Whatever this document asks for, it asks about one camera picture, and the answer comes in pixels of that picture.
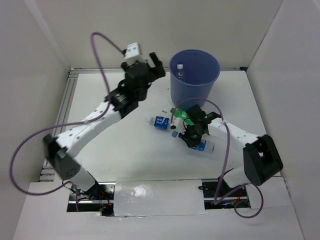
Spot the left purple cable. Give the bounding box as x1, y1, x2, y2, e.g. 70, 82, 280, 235
9, 31, 128, 196

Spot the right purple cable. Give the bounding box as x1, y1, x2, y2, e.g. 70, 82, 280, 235
172, 97, 265, 218

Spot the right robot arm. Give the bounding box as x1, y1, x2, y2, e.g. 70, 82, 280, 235
179, 104, 284, 199

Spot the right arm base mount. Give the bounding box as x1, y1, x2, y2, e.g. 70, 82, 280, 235
197, 174, 252, 210

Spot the clear bottle blue-white cap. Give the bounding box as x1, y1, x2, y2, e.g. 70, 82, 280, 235
176, 63, 184, 81

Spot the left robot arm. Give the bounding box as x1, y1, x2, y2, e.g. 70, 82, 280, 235
43, 52, 166, 200

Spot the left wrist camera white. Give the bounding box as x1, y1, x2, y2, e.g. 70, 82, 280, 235
124, 42, 145, 66

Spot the purple cable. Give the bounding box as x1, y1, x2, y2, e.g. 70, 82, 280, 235
9, 31, 128, 196
172, 97, 265, 218

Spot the blue plastic bin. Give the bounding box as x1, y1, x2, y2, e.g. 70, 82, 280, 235
169, 49, 221, 110

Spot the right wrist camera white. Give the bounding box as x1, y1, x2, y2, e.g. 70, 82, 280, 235
170, 117, 187, 133

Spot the green plastic bottle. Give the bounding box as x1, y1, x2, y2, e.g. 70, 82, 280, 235
170, 107, 194, 126

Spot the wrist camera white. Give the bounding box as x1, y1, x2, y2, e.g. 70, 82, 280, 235
170, 117, 187, 133
124, 42, 145, 66

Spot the large bottle blue label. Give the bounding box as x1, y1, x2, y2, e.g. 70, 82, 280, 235
149, 116, 171, 131

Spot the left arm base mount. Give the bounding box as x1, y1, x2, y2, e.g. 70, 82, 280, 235
66, 182, 116, 217

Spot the small bottle blue label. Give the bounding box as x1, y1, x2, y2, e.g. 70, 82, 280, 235
170, 130, 216, 154

